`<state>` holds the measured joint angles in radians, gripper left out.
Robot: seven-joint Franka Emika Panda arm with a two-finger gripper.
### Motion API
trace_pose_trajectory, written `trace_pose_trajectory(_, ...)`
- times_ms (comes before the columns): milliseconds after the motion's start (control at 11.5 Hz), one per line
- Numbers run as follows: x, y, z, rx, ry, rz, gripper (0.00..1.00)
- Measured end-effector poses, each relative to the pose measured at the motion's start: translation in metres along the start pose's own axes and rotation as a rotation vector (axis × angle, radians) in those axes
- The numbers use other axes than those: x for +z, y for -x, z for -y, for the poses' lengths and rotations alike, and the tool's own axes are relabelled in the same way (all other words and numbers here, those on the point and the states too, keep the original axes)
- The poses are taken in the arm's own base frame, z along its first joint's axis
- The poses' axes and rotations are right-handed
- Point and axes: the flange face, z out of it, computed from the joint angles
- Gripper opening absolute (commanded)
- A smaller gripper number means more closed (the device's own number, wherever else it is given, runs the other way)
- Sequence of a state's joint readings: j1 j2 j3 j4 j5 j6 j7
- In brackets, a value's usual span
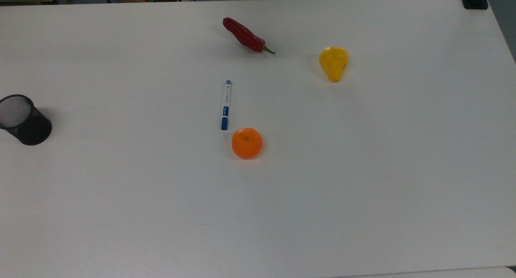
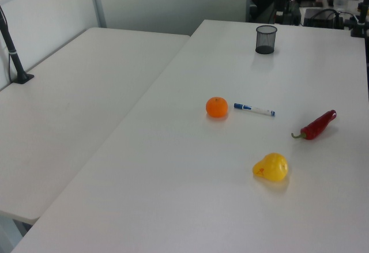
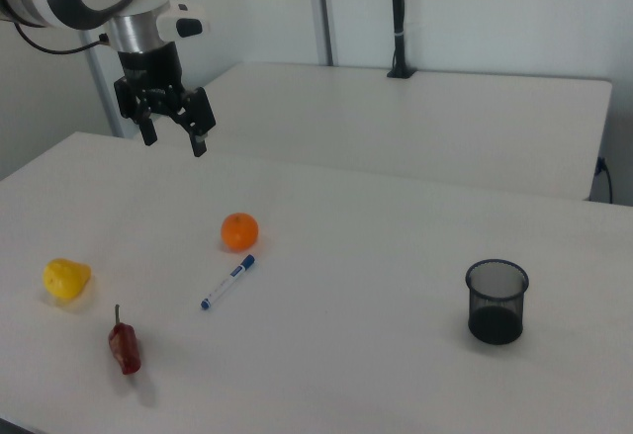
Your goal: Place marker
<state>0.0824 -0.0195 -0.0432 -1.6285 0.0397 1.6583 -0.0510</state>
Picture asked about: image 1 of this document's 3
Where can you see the orange mandarin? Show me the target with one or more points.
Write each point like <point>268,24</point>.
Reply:
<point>247,143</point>

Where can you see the yellow pear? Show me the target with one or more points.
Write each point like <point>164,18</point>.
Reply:
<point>333,62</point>

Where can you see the black mesh pen cup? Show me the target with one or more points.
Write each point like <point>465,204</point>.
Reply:
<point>34,130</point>

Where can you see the blue and white marker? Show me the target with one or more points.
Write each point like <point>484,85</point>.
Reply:
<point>225,104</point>

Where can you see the red chili pepper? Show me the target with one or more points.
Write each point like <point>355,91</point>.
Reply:
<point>244,36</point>

